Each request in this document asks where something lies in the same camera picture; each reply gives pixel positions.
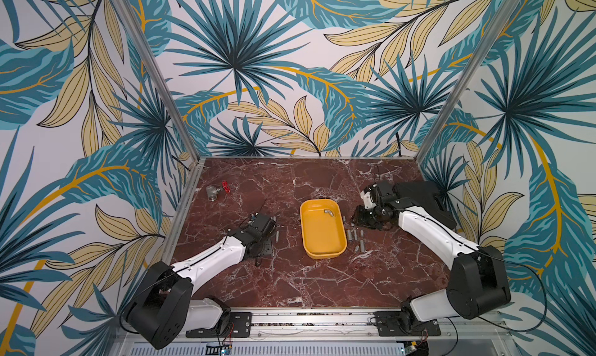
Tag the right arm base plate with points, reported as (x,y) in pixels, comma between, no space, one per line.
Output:
(402,324)

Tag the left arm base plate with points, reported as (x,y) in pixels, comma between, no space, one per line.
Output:
(234,324)

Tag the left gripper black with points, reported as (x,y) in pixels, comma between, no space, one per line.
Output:
(268,249)

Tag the black plastic tool case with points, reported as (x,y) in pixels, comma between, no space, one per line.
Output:
(425,195)

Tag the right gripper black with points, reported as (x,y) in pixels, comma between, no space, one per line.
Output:
(369,216)

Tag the aluminium front rail frame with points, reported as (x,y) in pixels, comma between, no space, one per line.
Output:
(335,331)

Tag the metal valve red handle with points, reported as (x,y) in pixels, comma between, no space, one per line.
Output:
(213,191)

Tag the yellow plastic storage tray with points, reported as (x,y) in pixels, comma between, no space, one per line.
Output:
(323,235)

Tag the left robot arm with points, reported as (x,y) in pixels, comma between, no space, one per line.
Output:
(161,309)

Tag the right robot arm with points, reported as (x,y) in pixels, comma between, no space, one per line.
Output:
(477,275)

